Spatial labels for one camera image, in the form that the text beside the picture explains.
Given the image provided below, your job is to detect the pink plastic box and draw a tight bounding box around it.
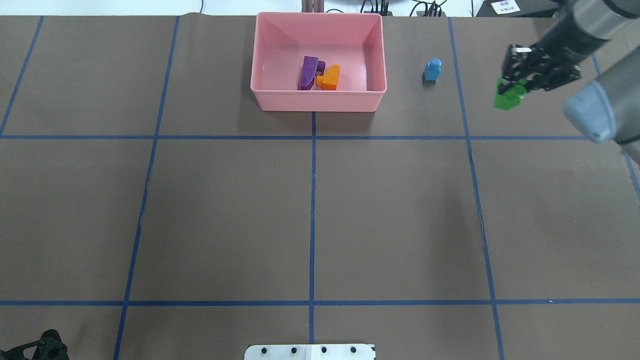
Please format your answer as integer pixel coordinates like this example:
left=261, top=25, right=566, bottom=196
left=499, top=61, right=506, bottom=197
left=250, top=12, right=387, bottom=113

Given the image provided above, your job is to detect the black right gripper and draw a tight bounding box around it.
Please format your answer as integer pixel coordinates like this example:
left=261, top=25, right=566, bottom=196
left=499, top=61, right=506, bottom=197
left=497, top=44, right=582, bottom=96

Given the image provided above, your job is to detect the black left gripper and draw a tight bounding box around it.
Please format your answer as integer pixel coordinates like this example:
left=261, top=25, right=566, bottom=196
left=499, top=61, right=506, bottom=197
left=0, top=329, right=70, bottom=360

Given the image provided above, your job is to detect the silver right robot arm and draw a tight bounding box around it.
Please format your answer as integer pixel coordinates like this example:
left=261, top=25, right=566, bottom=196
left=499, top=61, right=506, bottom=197
left=494, top=0, right=640, bottom=163

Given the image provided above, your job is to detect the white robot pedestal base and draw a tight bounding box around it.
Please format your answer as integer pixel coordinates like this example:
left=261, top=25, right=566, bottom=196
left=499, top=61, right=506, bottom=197
left=244, top=343, right=377, bottom=360

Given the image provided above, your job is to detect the green toy block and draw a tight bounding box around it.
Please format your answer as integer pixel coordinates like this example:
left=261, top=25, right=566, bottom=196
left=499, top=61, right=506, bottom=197
left=493, top=78, right=529, bottom=111

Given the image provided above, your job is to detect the purple sloped toy block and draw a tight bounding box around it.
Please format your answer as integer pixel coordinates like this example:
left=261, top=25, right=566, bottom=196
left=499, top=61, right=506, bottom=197
left=297, top=55, right=326, bottom=91

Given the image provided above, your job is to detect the orange sloped toy block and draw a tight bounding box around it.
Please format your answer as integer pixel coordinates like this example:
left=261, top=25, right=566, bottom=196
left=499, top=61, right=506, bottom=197
left=315, top=64, right=341, bottom=91

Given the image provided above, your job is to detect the small blue toy block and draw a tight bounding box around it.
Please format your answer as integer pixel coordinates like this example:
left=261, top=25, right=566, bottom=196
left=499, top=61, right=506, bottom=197
left=422, top=58, right=442, bottom=82

